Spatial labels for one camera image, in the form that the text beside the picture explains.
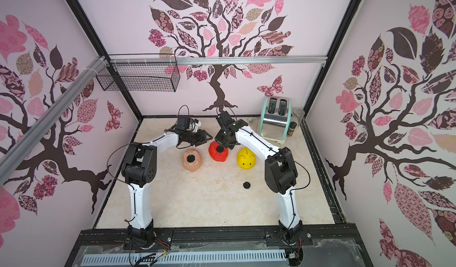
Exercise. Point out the yellow piggy bank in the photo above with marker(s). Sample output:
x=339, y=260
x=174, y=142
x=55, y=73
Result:
x=246, y=159

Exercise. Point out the back aluminium rail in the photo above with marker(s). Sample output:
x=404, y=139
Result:
x=302, y=59

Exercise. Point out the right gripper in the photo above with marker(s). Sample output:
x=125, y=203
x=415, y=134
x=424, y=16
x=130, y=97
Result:
x=225, y=137

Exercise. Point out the white slotted cable duct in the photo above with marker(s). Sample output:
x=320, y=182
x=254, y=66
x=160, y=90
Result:
x=183, y=258

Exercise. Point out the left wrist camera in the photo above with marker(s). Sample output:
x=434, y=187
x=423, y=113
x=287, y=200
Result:
x=186, y=123

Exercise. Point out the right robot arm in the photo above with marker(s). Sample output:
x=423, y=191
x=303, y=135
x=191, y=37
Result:
x=280, y=170

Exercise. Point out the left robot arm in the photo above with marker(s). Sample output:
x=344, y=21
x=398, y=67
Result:
x=140, y=168

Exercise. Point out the glass jar behind toaster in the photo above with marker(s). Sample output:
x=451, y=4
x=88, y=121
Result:
x=295, y=121

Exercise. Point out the black base frame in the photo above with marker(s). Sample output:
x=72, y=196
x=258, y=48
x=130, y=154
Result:
x=337, y=245

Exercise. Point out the peach piggy bank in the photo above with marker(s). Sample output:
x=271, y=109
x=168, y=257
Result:
x=192, y=160

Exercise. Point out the aluminium rail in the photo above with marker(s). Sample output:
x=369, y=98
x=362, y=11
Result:
x=14, y=157
x=302, y=59

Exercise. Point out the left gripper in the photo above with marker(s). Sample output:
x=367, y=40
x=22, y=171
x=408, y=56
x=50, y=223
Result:
x=203, y=137

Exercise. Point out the mint chrome toaster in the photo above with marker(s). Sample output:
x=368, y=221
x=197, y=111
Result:
x=275, y=119

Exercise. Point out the black wire basket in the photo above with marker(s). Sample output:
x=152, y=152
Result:
x=140, y=73

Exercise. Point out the left aluminium rail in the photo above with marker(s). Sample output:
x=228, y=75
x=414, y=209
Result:
x=14, y=157

